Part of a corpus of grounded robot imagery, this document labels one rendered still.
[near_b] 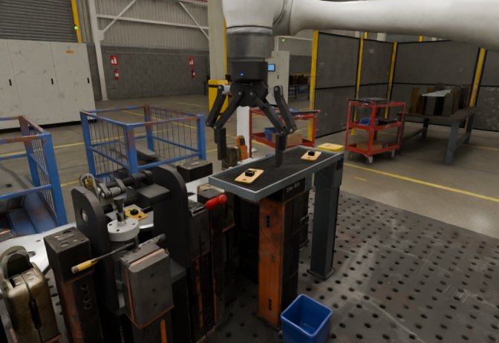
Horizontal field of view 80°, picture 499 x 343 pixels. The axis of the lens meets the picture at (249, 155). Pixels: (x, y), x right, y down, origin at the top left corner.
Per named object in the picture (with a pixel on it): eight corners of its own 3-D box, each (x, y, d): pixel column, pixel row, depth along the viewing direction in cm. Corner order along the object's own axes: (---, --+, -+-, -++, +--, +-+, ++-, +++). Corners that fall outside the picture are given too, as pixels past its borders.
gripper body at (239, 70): (275, 60, 62) (274, 105, 64) (237, 61, 65) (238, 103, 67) (262, 59, 55) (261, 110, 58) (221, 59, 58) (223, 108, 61)
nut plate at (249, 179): (249, 169, 71) (249, 165, 71) (263, 171, 70) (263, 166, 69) (234, 181, 64) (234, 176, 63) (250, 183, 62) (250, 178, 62)
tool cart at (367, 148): (373, 152, 512) (379, 95, 485) (397, 159, 475) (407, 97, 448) (340, 159, 471) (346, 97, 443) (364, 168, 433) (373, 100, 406)
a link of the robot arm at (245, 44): (237, 33, 64) (238, 62, 66) (217, 28, 56) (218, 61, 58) (278, 31, 61) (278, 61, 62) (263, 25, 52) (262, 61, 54)
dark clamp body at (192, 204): (194, 308, 90) (186, 191, 79) (224, 333, 81) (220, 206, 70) (163, 331, 82) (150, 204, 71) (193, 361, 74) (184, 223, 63)
